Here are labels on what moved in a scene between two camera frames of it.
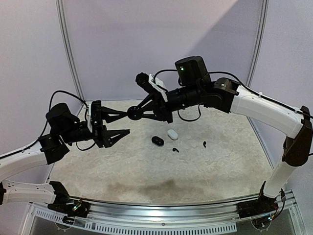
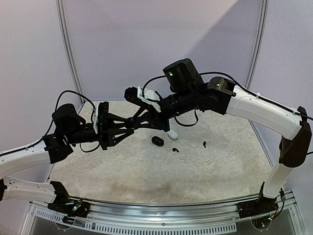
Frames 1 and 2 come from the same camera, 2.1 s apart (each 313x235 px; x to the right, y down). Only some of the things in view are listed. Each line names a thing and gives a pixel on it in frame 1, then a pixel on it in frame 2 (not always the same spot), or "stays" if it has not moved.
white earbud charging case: x=172 y=134 stays
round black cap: x=134 y=113 to x=131 y=123
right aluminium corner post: x=258 y=42 stays
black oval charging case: x=157 y=141 stays
